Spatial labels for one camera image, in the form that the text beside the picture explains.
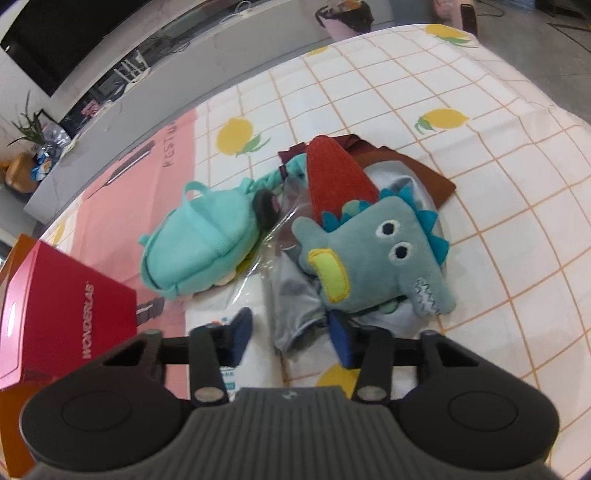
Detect marble television console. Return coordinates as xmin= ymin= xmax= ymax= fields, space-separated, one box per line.
xmin=23 ymin=0 xmax=439 ymax=222

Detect small pink appliance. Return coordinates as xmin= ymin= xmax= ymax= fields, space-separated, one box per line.
xmin=431 ymin=0 xmax=482 ymax=36

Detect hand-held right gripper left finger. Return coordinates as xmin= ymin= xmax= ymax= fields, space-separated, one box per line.
xmin=98 ymin=306 xmax=254 ymax=408

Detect red box with clear front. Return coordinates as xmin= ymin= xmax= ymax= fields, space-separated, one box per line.
xmin=0 ymin=240 xmax=139 ymax=391

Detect white router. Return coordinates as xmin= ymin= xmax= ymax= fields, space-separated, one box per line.
xmin=113 ymin=54 xmax=151 ymax=87

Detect gold vase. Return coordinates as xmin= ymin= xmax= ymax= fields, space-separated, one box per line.
xmin=4 ymin=152 xmax=41 ymax=195

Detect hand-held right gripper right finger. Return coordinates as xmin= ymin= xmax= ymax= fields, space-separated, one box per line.
xmin=328 ymin=311 xmax=463 ymax=403

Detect brown cloth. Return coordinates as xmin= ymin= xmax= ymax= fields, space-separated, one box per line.
xmin=277 ymin=133 xmax=458 ymax=209

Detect pink paper bag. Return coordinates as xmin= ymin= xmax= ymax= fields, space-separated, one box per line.
xmin=41 ymin=110 xmax=214 ymax=403

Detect black television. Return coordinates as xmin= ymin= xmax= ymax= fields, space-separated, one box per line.
xmin=0 ymin=0 xmax=197 ymax=99

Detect blue-green monster plush toy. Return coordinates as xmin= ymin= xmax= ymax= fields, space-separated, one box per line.
xmin=293 ymin=186 xmax=458 ymax=318

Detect teal plush backpack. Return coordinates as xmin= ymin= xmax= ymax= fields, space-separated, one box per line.
xmin=140 ymin=181 xmax=262 ymax=302

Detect red felt piece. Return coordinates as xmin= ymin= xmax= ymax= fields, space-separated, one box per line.
xmin=305 ymin=135 xmax=380 ymax=221

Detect lemon print checked sheet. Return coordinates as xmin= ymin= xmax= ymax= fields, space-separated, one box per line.
xmin=44 ymin=22 xmax=591 ymax=416

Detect pink bag with black liner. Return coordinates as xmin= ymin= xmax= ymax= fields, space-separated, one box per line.
xmin=316 ymin=0 xmax=376 ymax=45

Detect clear plastic bag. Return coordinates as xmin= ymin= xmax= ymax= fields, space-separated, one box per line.
xmin=248 ymin=174 xmax=325 ymax=280

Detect snack bags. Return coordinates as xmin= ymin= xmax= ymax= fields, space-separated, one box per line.
xmin=31 ymin=156 xmax=57 ymax=182

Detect green plant in glass vase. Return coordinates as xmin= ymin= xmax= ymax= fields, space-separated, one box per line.
xmin=8 ymin=91 xmax=49 ymax=149

